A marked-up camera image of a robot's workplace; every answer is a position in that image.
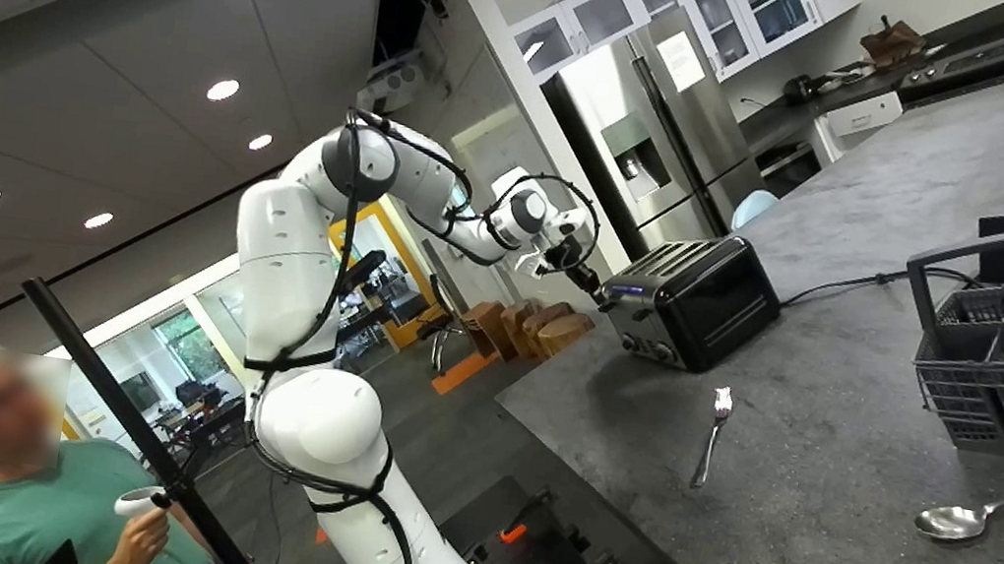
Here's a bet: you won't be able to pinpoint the black and silver toaster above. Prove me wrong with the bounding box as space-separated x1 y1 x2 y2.
591 217 792 385

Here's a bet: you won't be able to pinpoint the row of wooden stools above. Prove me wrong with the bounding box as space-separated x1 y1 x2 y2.
455 285 599 377

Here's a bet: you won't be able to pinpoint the office chair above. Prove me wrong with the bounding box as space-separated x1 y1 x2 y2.
411 271 475 378

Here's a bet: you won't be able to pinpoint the stainless steel refrigerator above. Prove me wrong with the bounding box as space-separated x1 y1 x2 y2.
517 0 797 278

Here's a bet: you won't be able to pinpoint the orange-framed door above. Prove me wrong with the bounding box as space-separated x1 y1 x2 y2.
309 195 465 358

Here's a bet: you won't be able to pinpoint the light blue chair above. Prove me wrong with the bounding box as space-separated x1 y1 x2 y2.
730 185 782 237

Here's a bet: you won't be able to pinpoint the silver fork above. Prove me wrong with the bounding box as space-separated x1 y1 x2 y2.
689 383 737 494

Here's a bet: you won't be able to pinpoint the black kettle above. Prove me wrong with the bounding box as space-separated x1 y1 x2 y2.
781 69 830 110

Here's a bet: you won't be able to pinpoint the wooden knife block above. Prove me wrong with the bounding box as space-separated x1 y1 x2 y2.
855 12 931 79

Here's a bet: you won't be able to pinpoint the window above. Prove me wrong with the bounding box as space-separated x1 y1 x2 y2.
68 288 261 468

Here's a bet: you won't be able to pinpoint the black stove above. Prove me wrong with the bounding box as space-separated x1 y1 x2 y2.
895 0 1004 121

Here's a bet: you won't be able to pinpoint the hand controller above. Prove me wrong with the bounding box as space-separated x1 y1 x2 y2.
112 479 174 525

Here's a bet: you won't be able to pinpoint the person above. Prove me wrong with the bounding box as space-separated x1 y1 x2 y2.
0 346 319 564

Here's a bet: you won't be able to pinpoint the white glass-door wall cabinets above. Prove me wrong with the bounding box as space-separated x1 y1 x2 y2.
501 0 861 132

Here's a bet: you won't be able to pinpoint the black cable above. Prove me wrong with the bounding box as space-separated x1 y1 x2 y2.
778 246 987 337

